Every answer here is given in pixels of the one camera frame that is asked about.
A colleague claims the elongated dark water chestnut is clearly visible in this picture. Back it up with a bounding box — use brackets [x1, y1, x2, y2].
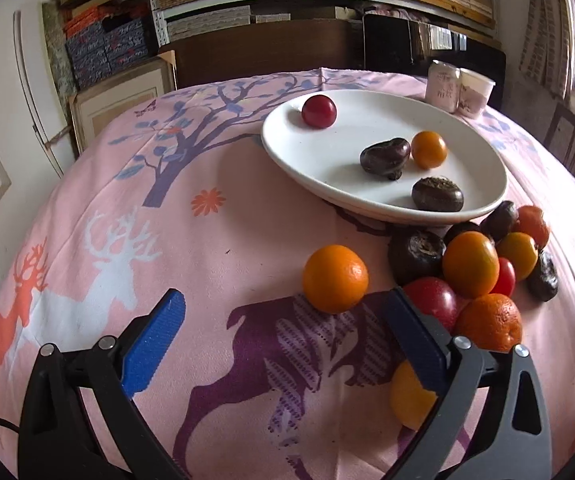
[359, 137, 412, 181]

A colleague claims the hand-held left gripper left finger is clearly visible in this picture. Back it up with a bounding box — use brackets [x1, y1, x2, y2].
[16, 287, 191, 480]

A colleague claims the white oval plate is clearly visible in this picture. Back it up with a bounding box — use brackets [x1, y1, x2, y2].
[261, 90, 508, 226]

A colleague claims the textured orange mandarin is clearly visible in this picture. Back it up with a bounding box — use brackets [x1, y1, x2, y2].
[455, 293, 523, 353]

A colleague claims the tall white paper cup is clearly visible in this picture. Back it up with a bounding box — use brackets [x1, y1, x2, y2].
[426, 60, 461, 113]

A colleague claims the stack of blue patterned boxes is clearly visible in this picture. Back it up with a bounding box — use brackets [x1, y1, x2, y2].
[65, 17, 152, 91]

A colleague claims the patterned curtain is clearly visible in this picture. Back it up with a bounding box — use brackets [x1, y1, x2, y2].
[517, 0, 575, 102]

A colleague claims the small yellow-orange kumquat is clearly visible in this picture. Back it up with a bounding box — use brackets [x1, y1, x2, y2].
[411, 130, 448, 170]
[496, 232, 539, 282]

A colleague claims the large dark water chestnut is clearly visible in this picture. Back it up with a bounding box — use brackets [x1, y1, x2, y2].
[387, 230, 447, 287]

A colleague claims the large red plum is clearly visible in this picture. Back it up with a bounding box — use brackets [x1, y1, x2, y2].
[403, 276, 461, 333]

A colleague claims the small orange mandarin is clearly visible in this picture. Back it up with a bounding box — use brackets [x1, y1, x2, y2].
[511, 205, 551, 250]

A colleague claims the white door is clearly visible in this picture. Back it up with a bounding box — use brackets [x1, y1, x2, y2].
[0, 10, 77, 261]

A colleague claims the dark red plum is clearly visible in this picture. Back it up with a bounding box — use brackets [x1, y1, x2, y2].
[301, 94, 337, 129]

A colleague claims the stack of orange boxes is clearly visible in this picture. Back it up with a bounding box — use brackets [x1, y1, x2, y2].
[62, 2, 148, 37]

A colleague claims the pink deer print tablecloth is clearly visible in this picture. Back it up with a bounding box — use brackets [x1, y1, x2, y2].
[0, 67, 575, 480]

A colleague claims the green patterned board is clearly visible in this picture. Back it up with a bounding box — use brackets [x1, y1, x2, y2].
[42, 2, 77, 97]

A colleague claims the framed picture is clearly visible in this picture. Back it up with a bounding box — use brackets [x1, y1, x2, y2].
[69, 57, 177, 158]

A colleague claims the large orange mandarin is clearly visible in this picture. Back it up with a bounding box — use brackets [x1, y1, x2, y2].
[302, 244, 369, 315]

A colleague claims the yellow round fruit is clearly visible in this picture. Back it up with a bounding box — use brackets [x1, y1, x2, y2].
[390, 360, 439, 431]

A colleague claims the small red cherry tomato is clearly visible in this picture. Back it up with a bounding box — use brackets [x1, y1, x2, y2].
[490, 257, 517, 297]

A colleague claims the metal storage shelf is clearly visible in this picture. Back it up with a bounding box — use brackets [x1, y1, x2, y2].
[146, 0, 501, 57]

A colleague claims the smooth oval orange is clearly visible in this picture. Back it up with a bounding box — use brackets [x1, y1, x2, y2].
[442, 230, 499, 299]

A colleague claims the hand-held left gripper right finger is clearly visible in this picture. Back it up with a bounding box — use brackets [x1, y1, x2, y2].
[380, 286, 554, 480]

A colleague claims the stack of white patterned boxes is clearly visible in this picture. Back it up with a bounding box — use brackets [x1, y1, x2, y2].
[166, 5, 341, 41]

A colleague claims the short white paper cup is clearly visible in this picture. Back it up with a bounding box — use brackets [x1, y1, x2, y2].
[457, 68, 497, 120]

